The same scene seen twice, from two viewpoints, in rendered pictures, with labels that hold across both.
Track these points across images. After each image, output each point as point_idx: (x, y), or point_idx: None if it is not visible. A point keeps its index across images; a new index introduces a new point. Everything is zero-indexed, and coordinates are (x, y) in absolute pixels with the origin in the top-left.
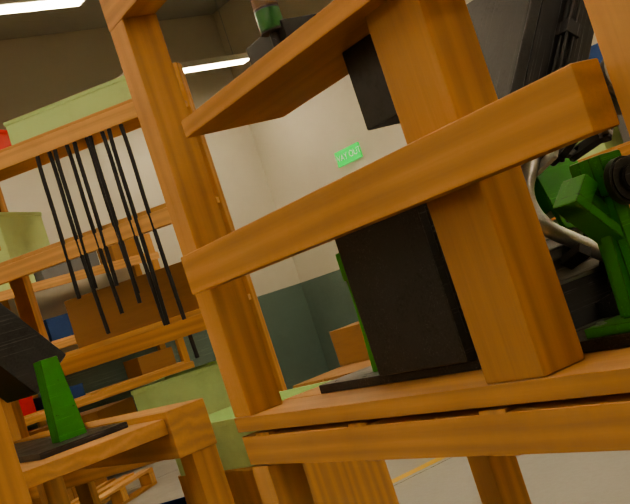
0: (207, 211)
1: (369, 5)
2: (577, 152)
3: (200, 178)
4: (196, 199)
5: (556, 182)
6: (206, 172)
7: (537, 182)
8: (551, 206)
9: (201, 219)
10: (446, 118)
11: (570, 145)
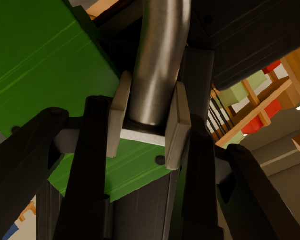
0: (298, 57)
1: None
2: (48, 136)
3: None
4: None
5: (64, 78)
6: None
7: (113, 64)
8: (67, 3)
9: None
10: None
11: (93, 154)
